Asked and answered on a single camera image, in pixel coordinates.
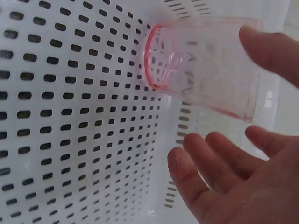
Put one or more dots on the person's right hand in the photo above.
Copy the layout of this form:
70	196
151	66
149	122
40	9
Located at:
245	193

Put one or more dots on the clear pink plastic cup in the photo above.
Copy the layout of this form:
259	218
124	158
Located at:
210	70

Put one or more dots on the white perforated plastic basket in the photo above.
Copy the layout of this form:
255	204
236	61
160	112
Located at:
77	105

